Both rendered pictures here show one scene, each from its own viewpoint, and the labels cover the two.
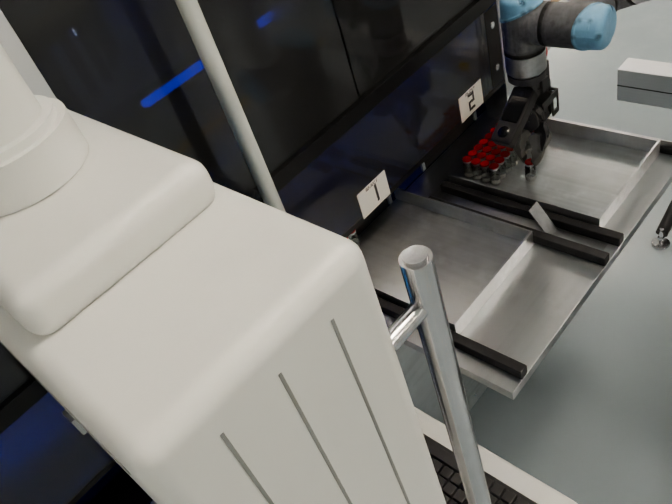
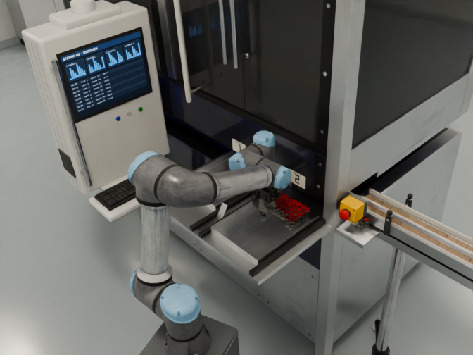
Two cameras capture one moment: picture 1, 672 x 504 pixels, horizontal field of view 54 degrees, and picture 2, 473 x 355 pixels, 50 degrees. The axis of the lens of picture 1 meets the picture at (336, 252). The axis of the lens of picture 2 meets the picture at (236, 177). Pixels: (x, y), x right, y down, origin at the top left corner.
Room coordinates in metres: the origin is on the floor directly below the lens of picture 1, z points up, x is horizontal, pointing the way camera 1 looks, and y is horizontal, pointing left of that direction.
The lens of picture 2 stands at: (0.81, -1.95, 2.21)
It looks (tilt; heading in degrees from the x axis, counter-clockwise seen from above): 36 degrees down; 84
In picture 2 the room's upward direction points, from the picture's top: 4 degrees counter-clockwise
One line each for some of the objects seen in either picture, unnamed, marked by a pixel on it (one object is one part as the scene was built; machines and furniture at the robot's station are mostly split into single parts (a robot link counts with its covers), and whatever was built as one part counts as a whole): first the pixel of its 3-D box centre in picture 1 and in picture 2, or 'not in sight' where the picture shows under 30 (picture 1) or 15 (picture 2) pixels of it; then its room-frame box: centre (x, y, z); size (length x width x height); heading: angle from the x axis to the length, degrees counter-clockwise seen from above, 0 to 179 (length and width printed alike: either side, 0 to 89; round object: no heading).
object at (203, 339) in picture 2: not in sight; (186, 334); (0.72, -0.90, 0.84); 0.15 x 0.15 x 0.10
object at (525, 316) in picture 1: (500, 220); (240, 208); (0.98, -0.34, 0.87); 0.70 x 0.48 x 0.02; 124
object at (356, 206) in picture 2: not in sight; (352, 208); (1.38, -0.58, 0.99); 0.08 x 0.07 x 0.07; 34
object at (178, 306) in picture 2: not in sight; (180, 309); (0.71, -0.90, 0.96); 0.13 x 0.12 x 0.14; 128
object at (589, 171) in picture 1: (551, 164); (265, 224); (1.06, -0.49, 0.90); 0.34 x 0.26 x 0.04; 34
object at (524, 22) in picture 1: (524, 21); (263, 148); (1.07, -0.46, 1.23); 0.09 x 0.08 x 0.11; 38
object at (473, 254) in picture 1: (421, 253); (225, 179); (0.95, -0.16, 0.90); 0.34 x 0.26 x 0.04; 34
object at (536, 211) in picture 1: (567, 227); (212, 218); (0.86, -0.42, 0.91); 0.14 x 0.03 x 0.06; 35
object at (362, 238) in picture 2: not in sight; (360, 229); (1.42, -0.57, 0.87); 0.14 x 0.13 x 0.02; 34
